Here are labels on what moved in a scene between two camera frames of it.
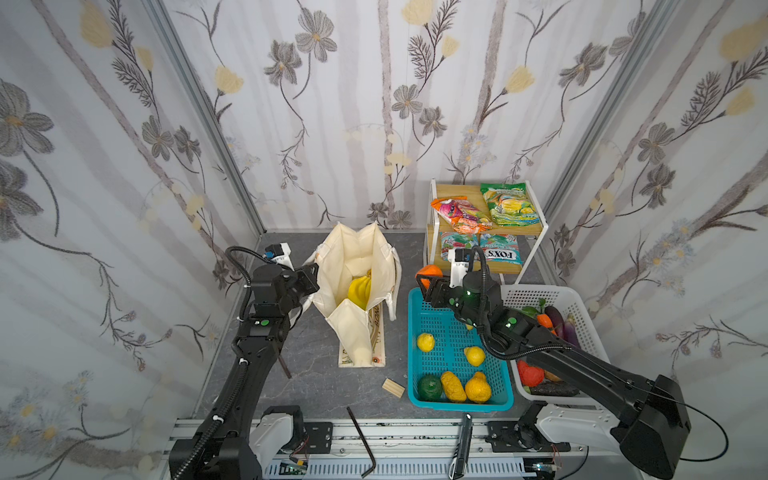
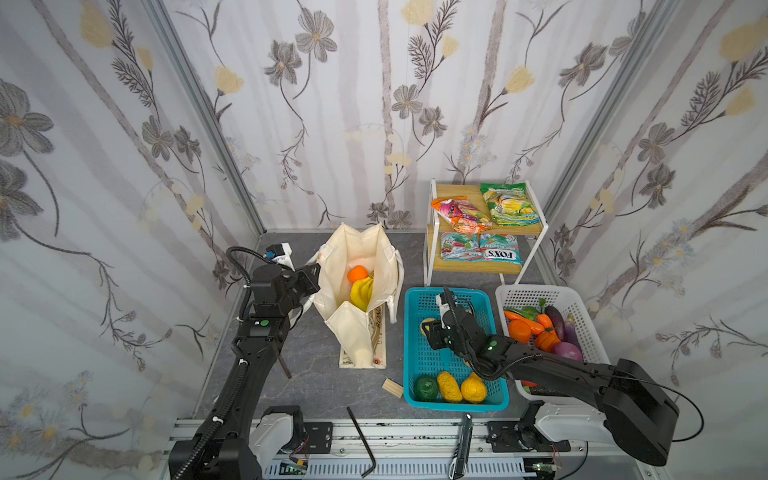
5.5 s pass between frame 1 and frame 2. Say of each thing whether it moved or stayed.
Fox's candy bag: stayed
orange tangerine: moved
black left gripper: stayed
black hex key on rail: stayed
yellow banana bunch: stayed
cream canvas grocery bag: stayed
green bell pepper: stayed
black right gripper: moved
